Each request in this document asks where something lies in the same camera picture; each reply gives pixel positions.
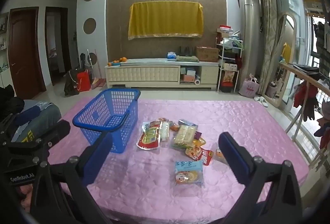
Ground wooden clothes rack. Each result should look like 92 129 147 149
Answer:
278 63 330 170

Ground white pole mop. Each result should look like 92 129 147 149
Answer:
86 49 94 80

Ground clear wafer stick packet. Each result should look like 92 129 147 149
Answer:
157 118 172 142

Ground pink broom and dustpan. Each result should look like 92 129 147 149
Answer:
91 50 106 89

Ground black bag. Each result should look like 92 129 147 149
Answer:
64 68 83 97

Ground green snack packet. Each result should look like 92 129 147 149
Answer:
171 142 192 150

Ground silver tower air conditioner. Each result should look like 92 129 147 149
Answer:
238 0 263 97

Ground dark wooden doorway frame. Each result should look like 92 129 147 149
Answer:
45 7 71 86

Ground clear cracker packet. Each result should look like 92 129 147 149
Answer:
172 124 197 149

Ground person's grey shirt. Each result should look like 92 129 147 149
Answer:
10 100 62 143

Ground blue plastic basket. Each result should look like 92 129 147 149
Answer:
73 88 141 154

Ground long orange cartoon snack packet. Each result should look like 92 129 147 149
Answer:
215 148 229 165

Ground red bag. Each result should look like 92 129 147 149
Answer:
77 70 92 92

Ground red hanging garment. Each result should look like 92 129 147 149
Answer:
292 82 320 121

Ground red and orange snack packet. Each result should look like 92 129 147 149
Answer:
185 147 214 166

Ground orange snack pouch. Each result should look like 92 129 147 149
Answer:
191 137 207 150

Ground light blue cartoon snack packet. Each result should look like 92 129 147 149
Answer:
175 160 205 186

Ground cream tv cabinet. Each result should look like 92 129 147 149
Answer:
104 57 219 90

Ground cardboard box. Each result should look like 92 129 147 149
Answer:
195 46 219 63

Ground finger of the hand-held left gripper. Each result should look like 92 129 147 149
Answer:
0 105 41 134
31 119 71 153

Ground colourful printed bag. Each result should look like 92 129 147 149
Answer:
223 70 235 84

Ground dark hanging clothes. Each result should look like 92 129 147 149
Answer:
312 20 330 59

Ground green folded cloth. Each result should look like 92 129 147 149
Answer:
176 55 199 62

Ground brown wooden door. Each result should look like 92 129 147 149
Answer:
8 7 47 99

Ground yellow cloth cover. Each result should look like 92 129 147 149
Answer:
128 1 204 40

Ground black router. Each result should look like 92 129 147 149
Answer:
178 46 194 57

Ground white shelf rack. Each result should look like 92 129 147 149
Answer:
216 25 244 93

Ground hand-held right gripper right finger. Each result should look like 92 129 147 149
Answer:
219 132 303 224

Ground pink quilted mat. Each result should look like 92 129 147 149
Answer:
48 99 310 217

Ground large red snack packet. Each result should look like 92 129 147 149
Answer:
136 121 162 150

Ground beige patterned curtain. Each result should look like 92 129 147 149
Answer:
253 0 283 97

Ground red and black box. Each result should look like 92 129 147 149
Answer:
220 82 235 93

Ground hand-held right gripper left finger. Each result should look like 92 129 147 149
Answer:
28 132 113 224

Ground pink tote bag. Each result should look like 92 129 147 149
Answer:
238 74 259 98

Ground dark cloth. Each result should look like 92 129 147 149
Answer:
0 84 25 121

